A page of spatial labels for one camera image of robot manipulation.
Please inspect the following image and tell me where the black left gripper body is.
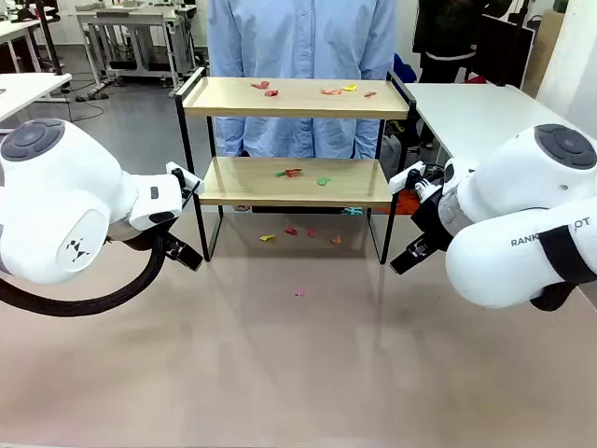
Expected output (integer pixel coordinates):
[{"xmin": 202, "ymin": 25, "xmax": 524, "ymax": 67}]
[{"xmin": 163, "ymin": 232, "xmax": 187, "ymax": 260}]

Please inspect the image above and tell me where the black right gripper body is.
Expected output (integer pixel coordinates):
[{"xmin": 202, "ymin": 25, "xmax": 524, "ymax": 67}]
[{"xmin": 410, "ymin": 193, "xmax": 456, "ymax": 256}]

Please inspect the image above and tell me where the orange cloth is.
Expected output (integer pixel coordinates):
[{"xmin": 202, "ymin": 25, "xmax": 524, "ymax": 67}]
[{"xmin": 398, "ymin": 191, "xmax": 423, "ymax": 217}]

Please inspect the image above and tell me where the grey plastic bin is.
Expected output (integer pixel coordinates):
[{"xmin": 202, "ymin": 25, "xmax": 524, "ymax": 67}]
[{"xmin": 380, "ymin": 134, "xmax": 403, "ymax": 176}]

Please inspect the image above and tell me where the large white table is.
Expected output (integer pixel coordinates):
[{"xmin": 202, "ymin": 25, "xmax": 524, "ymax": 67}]
[{"xmin": 404, "ymin": 82, "xmax": 582, "ymax": 164}]

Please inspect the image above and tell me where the blue object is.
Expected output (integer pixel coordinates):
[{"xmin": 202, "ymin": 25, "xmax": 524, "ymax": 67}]
[{"xmin": 393, "ymin": 51, "xmax": 418, "ymax": 85}]

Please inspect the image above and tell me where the black monitor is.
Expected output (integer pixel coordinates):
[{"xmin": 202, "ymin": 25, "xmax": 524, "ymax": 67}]
[{"xmin": 475, "ymin": 13, "xmax": 535, "ymax": 88}]

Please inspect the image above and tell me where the person in black clothes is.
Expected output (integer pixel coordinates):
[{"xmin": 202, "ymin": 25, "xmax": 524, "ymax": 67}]
[{"xmin": 412, "ymin": 0, "xmax": 503, "ymax": 85}]

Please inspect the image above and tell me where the brown cardboard sheet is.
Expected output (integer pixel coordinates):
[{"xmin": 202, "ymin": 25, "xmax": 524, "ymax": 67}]
[{"xmin": 521, "ymin": 8, "xmax": 565, "ymax": 97}]

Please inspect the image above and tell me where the white board panel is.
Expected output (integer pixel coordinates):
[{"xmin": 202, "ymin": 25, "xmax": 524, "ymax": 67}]
[{"xmin": 535, "ymin": 0, "xmax": 597, "ymax": 128}]

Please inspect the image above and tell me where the white rounded side table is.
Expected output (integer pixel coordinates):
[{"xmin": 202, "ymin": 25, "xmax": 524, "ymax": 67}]
[{"xmin": 0, "ymin": 72, "xmax": 74, "ymax": 123}]

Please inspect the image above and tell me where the person in blue shirt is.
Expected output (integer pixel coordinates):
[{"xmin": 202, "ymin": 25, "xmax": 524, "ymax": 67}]
[{"xmin": 207, "ymin": 0, "xmax": 397, "ymax": 160}]

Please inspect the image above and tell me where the grey-white background workbench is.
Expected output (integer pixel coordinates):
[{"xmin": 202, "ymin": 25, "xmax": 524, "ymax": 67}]
[{"xmin": 76, "ymin": 3, "xmax": 197, "ymax": 92}]

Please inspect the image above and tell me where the black stand pole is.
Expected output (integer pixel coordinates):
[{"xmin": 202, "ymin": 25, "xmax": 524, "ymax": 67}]
[{"xmin": 32, "ymin": 0, "xmax": 64, "ymax": 76}]

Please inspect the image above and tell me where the white background desk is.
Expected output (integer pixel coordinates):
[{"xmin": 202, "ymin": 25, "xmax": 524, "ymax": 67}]
[{"xmin": 0, "ymin": 18, "xmax": 43, "ymax": 74}]

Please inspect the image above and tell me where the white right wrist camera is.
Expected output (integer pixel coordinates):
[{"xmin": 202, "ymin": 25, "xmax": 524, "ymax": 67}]
[{"xmin": 387, "ymin": 161, "xmax": 444, "ymax": 203}]

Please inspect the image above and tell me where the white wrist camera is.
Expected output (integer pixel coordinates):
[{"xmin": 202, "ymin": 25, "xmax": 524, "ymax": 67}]
[
  {"xmin": 387, "ymin": 161, "xmax": 444, "ymax": 203},
  {"xmin": 165, "ymin": 161, "xmax": 202, "ymax": 200}
]

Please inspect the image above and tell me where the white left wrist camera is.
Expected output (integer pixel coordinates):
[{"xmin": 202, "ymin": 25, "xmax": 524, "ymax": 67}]
[{"xmin": 165, "ymin": 161, "xmax": 202, "ymax": 200}]

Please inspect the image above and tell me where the two-tier wooden black-frame shelf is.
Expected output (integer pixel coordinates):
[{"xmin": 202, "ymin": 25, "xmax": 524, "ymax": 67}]
[{"xmin": 174, "ymin": 66, "xmax": 418, "ymax": 266}]

